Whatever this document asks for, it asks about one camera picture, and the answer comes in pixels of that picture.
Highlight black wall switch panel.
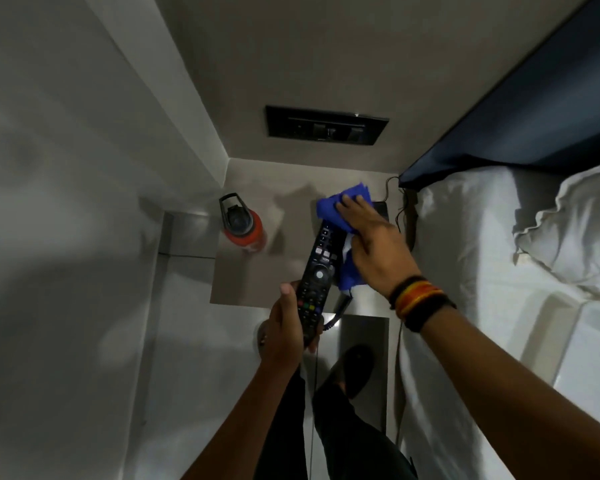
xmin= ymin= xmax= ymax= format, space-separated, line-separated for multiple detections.
xmin=264 ymin=105 xmax=391 ymax=147

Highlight person's black trousers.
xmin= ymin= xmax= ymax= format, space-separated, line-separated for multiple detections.
xmin=253 ymin=367 xmax=419 ymax=480

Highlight person's left forearm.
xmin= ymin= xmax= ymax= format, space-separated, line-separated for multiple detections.
xmin=181 ymin=359 xmax=302 ymax=480

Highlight black coiled phone cord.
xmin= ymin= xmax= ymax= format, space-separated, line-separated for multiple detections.
xmin=321 ymin=293 xmax=355 ymax=331

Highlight blue microfibre cloth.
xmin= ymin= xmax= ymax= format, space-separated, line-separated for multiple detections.
xmin=315 ymin=181 xmax=374 ymax=291

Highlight white plastic tray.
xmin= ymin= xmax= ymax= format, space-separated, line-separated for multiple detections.
xmin=549 ymin=298 xmax=600 ymax=437

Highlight person's left hand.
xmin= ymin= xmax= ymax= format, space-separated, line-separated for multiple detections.
xmin=259 ymin=280 xmax=326 ymax=371

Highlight black remote control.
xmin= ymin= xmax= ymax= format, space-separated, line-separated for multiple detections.
xmin=295 ymin=220 xmax=349 ymax=349

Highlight black desk telephone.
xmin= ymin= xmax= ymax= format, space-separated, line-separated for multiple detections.
xmin=329 ymin=200 xmax=391 ymax=317

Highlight black and orange wristbands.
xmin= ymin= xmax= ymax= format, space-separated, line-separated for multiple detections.
xmin=388 ymin=275 xmax=457 ymax=333

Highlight blue padded headboard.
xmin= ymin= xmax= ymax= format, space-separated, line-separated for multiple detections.
xmin=398 ymin=0 xmax=600 ymax=191

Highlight thin dark cable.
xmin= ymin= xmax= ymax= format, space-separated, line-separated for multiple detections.
xmin=383 ymin=175 xmax=417 ymax=248

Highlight black sandal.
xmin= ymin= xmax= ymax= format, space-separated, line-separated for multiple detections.
xmin=336 ymin=344 xmax=377 ymax=401

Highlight white pillow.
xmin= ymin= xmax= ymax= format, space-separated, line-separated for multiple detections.
xmin=511 ymin=156 xmax=600 ymax=301

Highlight person's right hand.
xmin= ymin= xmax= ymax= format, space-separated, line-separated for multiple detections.
xmin=334 ymin=193 xmax=422 ymax=301

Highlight red water bottle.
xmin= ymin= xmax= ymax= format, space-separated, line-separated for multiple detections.
xmin=217 ymin=192 xmax=267 ymax=255

